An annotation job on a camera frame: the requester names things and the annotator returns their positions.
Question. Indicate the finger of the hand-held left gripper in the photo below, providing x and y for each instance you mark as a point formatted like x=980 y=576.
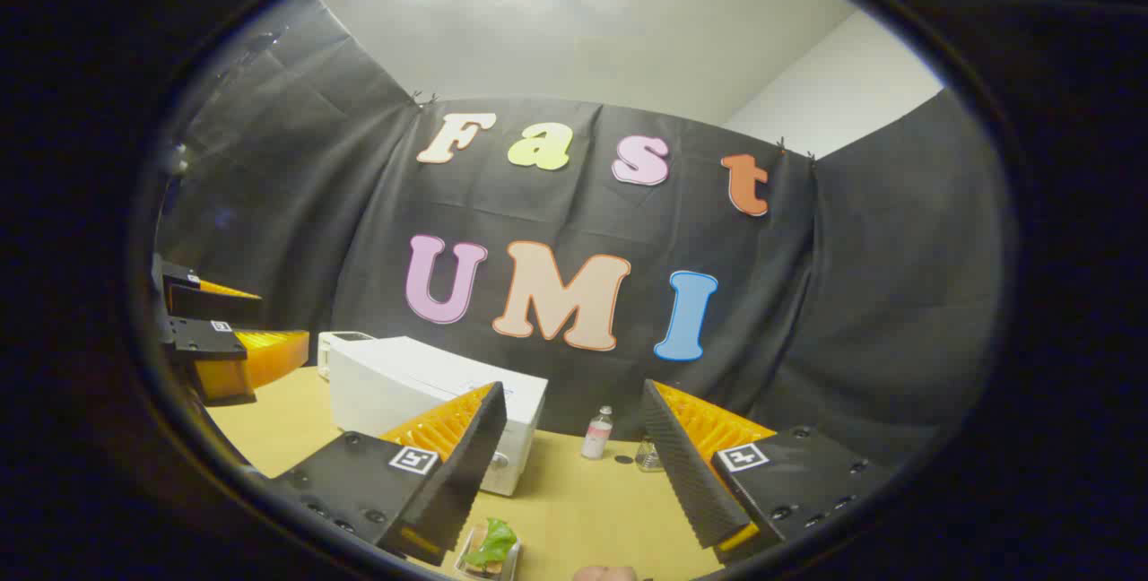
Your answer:
x=211 y=303
x=206 y=339

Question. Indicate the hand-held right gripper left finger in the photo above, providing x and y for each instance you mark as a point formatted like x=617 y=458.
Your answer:
x=475 y=455

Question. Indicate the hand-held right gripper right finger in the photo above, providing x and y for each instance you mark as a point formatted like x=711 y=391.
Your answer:
x=686 y=473

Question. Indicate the sandwich with lettuce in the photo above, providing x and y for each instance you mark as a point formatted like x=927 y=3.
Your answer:
x=493 y=545

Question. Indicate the white microwave oven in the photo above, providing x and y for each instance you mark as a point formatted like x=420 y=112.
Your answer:
x=404 y=375

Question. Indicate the glass jar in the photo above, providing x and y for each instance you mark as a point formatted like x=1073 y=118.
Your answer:
x=648 y=457

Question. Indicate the clear bottle with pink label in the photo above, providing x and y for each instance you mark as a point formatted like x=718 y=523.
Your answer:
x=596 y=437

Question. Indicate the white plastic tray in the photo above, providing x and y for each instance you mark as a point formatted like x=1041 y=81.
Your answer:
x=463 y=565

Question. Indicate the white toaster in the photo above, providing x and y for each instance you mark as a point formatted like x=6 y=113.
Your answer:
x=334 y=343

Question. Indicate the black backdrop cloth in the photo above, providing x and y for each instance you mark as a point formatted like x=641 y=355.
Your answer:
x=807 y=294

